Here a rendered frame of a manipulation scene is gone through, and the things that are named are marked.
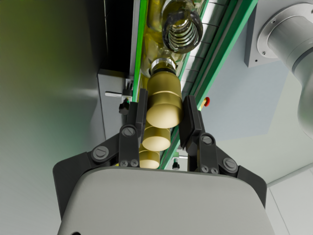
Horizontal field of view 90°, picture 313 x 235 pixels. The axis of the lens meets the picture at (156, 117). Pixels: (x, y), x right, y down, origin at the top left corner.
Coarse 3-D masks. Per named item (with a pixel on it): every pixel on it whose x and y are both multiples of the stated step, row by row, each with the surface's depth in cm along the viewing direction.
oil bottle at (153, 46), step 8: (144, 32) 19; (152, 32) 18; (144, 40) 18; (152, 40) 17; (160, 40) 18; (144, 48) 18; (152, 48) 17; (160, 48) 17; (144, 56) 18; (152, 56) 18; (160, 56) 18; (168, 56) 18; (176, 56) 18; (184, 56) 18; (144, 64) 19; (176, 64) 18; (144, 72) 20; (176, 72) 19
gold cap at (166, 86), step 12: (168, 72) 15; (156, 84) 14; (168, 84) 14; (180, 84) 16; (156, 96) 13; (168, 96) 13; (180, 96) 14; (156, 108) 13; (168, 108) 13; (180, 108) 13; (156, 120) 14; (168, 120) 14; (180, 120) 14
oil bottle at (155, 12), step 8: (152, 0) 14; (160, 0) 14; (192, 0) 14; (200, 0) 14; (152, 8) 15; (160, 8) 14; (200, 8) 14; (152, 16) 15; (160, 16) 15; (200, 16) 15; (152, 24) 16; (160, 24) 15; (176, 24) 18; (160, 32) 16
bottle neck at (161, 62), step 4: (156, 60) 18; (160, 60) 17; (164, 60) 17; (168, 60) 17; (152, 64) 18; (156, 64) 17; (160, 64) 17; (164, 64) 17; (168, 64) 17; (172, 64) 17; (152, 68) 17; (156, 68) 17; (160, 68) 16; (164, 68) 16; (168, 68) 16; (172, 68) 17; (152, 72) 17; (156, 72) 16; (172, 72) 16
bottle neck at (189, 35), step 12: (168, 0) 13; (180, 0) 12; (168, 12) 11; (180, 12) 10; (192, 12) 10; (168, 24) 11; (192, 24) 12; (168, 36) 11; (180, 36) 13; (192, 36) 12; (168, 48) 12; (180, 48) 12; (192, 48) 12
